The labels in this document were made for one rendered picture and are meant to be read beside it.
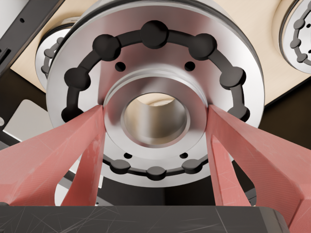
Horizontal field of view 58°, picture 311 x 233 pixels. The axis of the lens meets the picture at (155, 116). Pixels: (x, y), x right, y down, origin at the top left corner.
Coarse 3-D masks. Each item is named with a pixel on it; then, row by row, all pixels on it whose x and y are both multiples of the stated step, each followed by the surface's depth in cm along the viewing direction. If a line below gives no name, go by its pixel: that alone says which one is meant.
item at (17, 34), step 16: (32, 0) 19; (48, 0) 19; (32, 16) 20; (16, 32) 21; (32, 32) 21; (0, 48) 21; (16, 48) 21; (0, 64) 24; (0, 144) 27; (64, 176) 30
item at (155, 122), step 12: (132, 108) 15; (144, 108) 16; (156, 108) 16; (168, 108) 16; (180, 108) 15; (132, 120) 14; (144, 120) 15; (156, 120) 15; (168, 120) 15; (180, 120) 14; (144, 132) 14; (156, 132) 14; (168, 132) 14
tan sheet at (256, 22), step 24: (72, 0) 29; (96, 0) 29; (216, 0) 29; (240, 0) 29; (264, 0) 29; (48, 24) 30; (240, 24) 30; (264, 24) 30; (264, 48) 32; (24, 72) 34; (264, 72) 34; (288, 72) 34; (144, 96) 36; (168, 96) 36
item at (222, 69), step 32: (160, 0) 11; (96, 32) 11; (128, 32) 11; (160, 32) 11; (192, 32) 11; (224, 32) 11; (64, 64) 12; (96, 64) 12; (128, 64) 12; (160, 64) 12; (192, 64) 12; (224, 64) 12; (256, 64) 12; (64, 96) 13; (96, 96) 13; (224, 96) 13; (256, 96) 13; (128, 160) 15; (160, 160) 15; (192, 160) 15
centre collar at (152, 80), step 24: (144, 72) 12; (168, 72) 12; (120, 96) 12; (192, 96) 12; (120, 120) 13; (192, 120) 13; (120, 144) 14; (144, 144) 14; (168, 144) 14; (192, 144) 13
